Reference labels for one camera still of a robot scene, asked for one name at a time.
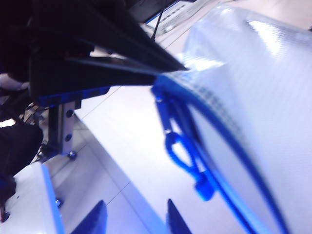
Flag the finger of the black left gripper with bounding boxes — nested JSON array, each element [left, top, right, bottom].
[[28, 56, 159, 98], [31, 0, 189, 73]]

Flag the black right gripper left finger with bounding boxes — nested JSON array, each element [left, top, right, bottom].
[[72, 199, 108, 234]]

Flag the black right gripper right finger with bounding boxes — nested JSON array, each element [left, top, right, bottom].
[[166, 198, 193, 234]]

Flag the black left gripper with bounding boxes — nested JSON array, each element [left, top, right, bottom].
[[0, 0, 81, 94]]

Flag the transparent file bag blue zipper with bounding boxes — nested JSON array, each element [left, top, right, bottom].
[[150, 3, 312, 234]]

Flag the white flat panel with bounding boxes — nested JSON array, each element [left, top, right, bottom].
[[3, 162, 66, 234]]

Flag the black HDMI cable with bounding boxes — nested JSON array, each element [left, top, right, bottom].
[[150, 9, 165, 41]]

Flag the aluminium bracket stand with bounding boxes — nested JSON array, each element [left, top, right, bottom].
[[39, 87, 111, 161]]

